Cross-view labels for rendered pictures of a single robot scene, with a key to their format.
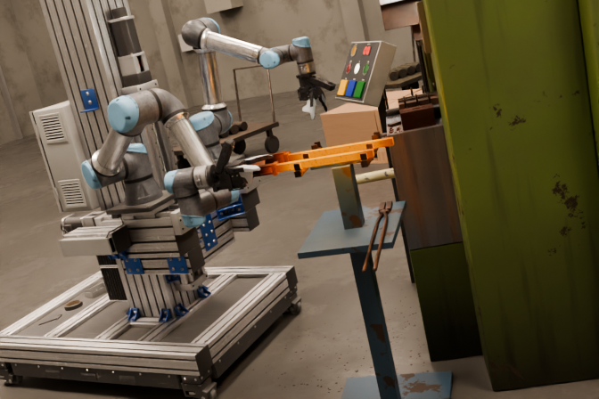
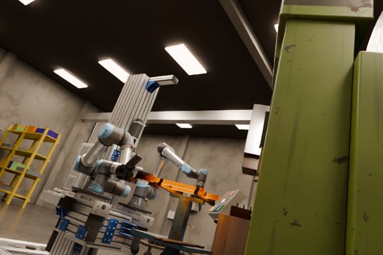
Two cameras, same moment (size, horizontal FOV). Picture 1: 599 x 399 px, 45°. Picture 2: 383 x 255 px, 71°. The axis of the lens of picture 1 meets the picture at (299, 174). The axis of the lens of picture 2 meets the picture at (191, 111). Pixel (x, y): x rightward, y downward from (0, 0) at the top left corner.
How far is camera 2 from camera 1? 1.04 m
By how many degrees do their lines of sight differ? 38
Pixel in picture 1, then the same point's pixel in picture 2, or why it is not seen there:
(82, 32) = (121, 119)
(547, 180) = not seen: outside the picture
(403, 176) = (218, 241)
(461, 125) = (260, 210)
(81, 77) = not seen: hidden behind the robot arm
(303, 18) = not seen: hidden behind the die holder
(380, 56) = (236, 196)
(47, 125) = (83, 149)
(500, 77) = (292, 192)
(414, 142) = (232, 224)
